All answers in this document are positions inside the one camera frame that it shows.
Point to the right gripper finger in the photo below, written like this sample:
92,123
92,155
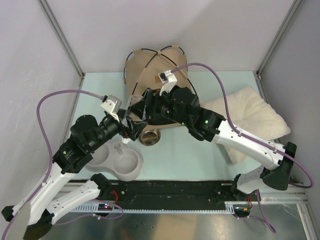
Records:
150,93
141,108

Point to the grey double pet feeder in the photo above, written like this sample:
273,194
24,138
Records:
117,159

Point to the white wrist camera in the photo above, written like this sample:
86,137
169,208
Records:
168,80
111,106

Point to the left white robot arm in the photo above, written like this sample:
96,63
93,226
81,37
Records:
35,216

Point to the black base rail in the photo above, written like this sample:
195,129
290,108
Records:
171,195

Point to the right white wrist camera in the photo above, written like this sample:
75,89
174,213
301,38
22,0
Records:
168,80

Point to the clear water bottle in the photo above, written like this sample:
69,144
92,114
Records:
126,139

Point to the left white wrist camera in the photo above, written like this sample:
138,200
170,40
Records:
111,106

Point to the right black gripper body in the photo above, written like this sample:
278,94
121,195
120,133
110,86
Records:
163,106

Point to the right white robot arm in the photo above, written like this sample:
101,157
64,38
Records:
275,159

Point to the beige fabric pet tent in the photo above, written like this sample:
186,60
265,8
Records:
141,70

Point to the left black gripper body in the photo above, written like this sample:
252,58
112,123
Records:
109,128

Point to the steel pet bowl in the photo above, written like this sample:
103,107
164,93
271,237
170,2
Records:
150,137

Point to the white fluffy pillow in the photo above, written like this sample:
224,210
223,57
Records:
251,113

